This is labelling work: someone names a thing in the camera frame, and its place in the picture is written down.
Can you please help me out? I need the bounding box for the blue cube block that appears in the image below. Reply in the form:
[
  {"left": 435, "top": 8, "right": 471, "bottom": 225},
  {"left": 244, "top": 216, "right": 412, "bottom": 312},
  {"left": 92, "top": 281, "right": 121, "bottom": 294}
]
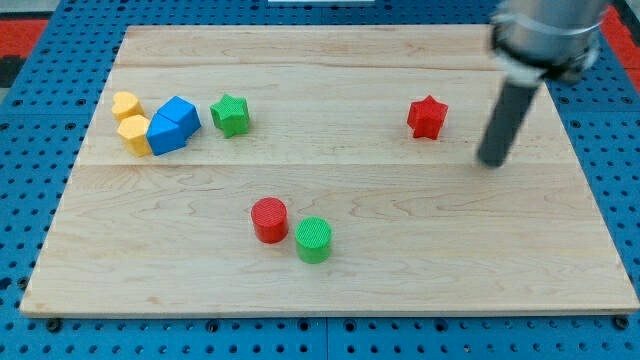
[{"left": 157, "top": 96, "right": 201, "bottom": 139}]

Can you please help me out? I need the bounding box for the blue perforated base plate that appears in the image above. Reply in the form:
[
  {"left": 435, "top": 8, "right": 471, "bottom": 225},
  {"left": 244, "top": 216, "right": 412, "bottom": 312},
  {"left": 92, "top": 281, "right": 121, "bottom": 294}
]
[{"left": 1, "top": 0, "right": 639, "bottom": 359}]

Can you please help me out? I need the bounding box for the green cylinder block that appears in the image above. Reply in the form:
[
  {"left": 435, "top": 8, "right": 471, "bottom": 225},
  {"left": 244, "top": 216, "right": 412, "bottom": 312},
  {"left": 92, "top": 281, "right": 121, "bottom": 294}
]
[{"left": 295, "top": 217, "right": 332, "bottom": 264}]

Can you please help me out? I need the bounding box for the light wooden board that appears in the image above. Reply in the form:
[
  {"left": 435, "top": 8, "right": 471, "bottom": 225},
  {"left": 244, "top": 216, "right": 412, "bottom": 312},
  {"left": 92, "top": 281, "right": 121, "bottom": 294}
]
[{"left": 20, "top": 25, "right": 639, "bottom": 319}]

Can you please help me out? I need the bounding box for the red star block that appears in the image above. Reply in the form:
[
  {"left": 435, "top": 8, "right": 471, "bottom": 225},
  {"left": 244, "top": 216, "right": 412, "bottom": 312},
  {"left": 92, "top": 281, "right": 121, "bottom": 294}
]
[{"left": 407, "top": 95, "right": 449, "bottom": 140}]

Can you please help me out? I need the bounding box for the yellow heart block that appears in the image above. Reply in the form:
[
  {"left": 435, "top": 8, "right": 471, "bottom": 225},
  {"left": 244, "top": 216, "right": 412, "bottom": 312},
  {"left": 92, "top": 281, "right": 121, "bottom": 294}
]
[{"left": 111, "top": 91, "right": 144, "bottom": 122}]

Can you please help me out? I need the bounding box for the blue pentagon block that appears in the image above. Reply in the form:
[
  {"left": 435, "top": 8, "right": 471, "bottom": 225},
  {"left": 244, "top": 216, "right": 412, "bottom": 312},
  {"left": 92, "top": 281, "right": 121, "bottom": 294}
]
[{"left": 146, "top": 113, "right": 186, "bottom": 156}]

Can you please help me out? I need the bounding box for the yellow hexagon block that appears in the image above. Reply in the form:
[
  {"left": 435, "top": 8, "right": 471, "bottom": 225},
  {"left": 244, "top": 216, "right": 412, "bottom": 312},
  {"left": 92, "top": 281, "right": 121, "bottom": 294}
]
[{"left": 117, "top": 115, "right": 152, "bottom": 157}]

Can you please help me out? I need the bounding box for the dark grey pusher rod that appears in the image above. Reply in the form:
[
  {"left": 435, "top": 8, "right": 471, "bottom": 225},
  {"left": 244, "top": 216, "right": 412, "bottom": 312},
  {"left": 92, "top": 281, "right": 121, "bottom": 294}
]
[{"left": 476, "top": 79, "right": 539, "bottom": 168}]

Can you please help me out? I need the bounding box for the red cylinder block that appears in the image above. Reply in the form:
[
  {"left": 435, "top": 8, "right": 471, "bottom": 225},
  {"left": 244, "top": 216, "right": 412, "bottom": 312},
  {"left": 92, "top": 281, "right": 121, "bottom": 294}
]
[{"left": 251, "top": 197, "right": 289, "bottom": 244}]

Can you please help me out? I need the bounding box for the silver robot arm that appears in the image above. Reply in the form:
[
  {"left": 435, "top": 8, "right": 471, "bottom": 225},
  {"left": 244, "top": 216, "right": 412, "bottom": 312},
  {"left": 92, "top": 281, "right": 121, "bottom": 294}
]
[{"left": 490, "top": 0, "right": 610, "bottom": 87}]

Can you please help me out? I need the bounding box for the green star block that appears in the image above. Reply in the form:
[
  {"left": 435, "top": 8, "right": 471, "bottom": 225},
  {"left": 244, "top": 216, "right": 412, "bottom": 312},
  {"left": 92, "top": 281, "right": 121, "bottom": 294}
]
[{"left": 210, "top": 94, "right": 250, "bottom": 138}]

